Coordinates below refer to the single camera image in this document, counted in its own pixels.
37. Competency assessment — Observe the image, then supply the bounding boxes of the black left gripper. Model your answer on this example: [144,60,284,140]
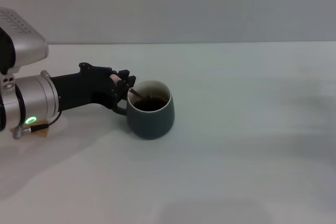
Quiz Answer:
[49,62,137,112]

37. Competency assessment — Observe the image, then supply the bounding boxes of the pink handled metal spoon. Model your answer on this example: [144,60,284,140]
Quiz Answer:
[110,74,149,101]

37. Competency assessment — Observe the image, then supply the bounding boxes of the dark grey ceramic coffee mug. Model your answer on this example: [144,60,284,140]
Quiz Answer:
[113,79,175,141]

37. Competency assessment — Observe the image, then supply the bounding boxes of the light tan wooden block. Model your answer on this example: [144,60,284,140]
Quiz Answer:
[9,121,50,138]

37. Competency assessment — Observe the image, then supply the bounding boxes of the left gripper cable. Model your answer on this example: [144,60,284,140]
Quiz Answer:
[13,110,64,140]

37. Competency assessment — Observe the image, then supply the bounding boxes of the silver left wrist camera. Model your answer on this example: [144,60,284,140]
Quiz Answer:
[0,7,50,76]

